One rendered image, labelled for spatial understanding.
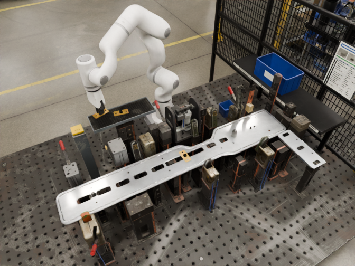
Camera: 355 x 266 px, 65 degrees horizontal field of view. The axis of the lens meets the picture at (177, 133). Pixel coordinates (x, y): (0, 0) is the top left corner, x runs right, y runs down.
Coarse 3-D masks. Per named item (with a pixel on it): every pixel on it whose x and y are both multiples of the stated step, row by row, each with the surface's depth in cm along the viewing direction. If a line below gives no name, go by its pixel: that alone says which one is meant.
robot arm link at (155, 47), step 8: (136, 32) 156; (144, 32) 151; (144, 40) 158; (152, 40) 158; (160, 40) 161; (152, 48) 159; (160, 48) 160; (152, 56) 164; (160, 56) 164; (152, 64) 170; (160, 64) 170; (152, 72) 179; (152, 80) 183
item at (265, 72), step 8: (264, 56) 201; (272, 56) 205; (280, 56) 199; (256, 64) 200; (264, 64) 193; (272, 64) 208; (280, 64) 201; (288, 64) 194; (256, 72) 204; (264, 72) 196; (272, 72) 189; (280, 72) 204; (288, 72) 197; (296, 72) 190; (264, 80) 199; (272, 80) 192; (288, 80) 181; (296, 80) 186; (280, 88) 188; (288, 88) 188; (296, 88) 193
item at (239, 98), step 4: (236, 88) 168; (240, 88) 166; (244, 88) 165; (236, 92) 169; (240, 92) 170; (236, 96) 171; (240, 96) 172; (236, 100) 172; (240, 100) 173; (236, 104) 174; (240, 104) 175; (240, 108) 176
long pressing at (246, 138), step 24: (240, 120) 177; (264, 120) 177; (216, 144) 164; (240, 144) 163; (120, 168) 152; (144, 168) 152; (168, 168) 152; (192, 168) 152; (72, 192) 142; (96, 192) 142; (120, 192) 142; (72, 216) 133
